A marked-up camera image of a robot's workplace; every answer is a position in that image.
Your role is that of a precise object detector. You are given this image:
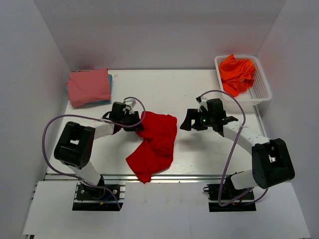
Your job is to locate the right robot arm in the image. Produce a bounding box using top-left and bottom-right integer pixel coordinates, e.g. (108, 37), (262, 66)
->
(180, 99), (295, 199)

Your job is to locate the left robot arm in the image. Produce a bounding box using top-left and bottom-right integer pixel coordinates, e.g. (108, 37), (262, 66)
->
(54, 98), (144, 199)

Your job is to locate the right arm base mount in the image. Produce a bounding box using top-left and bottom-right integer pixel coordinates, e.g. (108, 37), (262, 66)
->
(203, 183), (257, 213)

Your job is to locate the folded pink t shirt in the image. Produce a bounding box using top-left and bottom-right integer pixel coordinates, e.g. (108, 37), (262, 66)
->
(67, 68), (110, 108)

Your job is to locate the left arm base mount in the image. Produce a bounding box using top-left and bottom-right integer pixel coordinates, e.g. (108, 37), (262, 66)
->
(72, 183), (125, 212)

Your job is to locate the aluminium table rail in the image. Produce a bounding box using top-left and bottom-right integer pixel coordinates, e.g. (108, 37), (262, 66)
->
(43, 174), (221, 183)

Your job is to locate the red t shirt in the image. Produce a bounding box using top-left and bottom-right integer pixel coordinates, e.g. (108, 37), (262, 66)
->
(126, 111), (177, 184)

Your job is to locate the folded blue t shirt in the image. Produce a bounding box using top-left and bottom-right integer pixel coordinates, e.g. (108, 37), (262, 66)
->
(91, 74), (113, 104)

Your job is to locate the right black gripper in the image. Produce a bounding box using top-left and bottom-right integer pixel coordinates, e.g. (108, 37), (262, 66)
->
(180, 109), (215, 131)

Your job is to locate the white plastic basket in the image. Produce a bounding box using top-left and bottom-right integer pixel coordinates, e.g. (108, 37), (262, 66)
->
(214, 55), (272, 107)

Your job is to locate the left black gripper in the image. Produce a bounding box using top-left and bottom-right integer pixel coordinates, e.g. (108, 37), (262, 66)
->
(120, 111), (145, 131)

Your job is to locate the orange t shirt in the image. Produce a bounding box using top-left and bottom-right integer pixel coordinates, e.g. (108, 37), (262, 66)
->
(219, 54), (256, 97)

